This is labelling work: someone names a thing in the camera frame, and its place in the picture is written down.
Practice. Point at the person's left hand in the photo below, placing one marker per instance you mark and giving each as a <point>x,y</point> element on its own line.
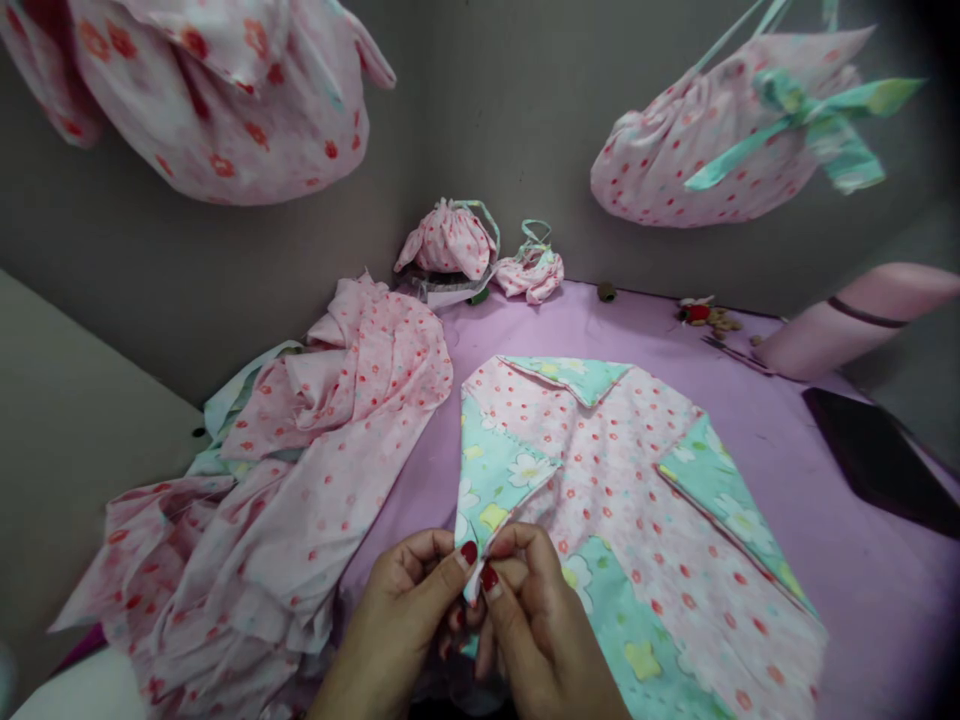
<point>397,607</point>

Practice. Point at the person's right hand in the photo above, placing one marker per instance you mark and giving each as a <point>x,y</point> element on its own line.
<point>547,630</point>

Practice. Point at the pink and teal patchwork fabric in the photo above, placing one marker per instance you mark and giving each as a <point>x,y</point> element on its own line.
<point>637,487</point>

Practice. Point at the pile of pink dotted fabric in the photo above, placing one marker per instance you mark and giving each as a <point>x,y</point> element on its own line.
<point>300,487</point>

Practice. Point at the green thread spool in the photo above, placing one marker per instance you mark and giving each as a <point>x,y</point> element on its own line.
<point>478,298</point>

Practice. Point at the grey fabric piece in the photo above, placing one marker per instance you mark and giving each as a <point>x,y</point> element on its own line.
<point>446,286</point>

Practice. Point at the metal thread snips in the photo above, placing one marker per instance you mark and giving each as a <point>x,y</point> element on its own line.
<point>731,352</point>

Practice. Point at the brown thread spool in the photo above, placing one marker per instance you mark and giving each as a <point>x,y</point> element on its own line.
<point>607,292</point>

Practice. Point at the red strawberry charm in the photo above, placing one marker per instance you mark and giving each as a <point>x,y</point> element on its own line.
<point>697,311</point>

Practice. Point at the black tablet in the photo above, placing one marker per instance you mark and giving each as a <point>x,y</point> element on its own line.
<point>877,457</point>

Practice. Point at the pink bottle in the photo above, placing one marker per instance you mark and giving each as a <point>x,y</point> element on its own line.
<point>847,322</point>

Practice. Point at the pink hanging bag teal bow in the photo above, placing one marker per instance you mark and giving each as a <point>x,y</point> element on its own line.
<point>697,150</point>

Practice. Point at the large pink floral hanging bag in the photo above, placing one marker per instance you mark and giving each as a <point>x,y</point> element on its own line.
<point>225,112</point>

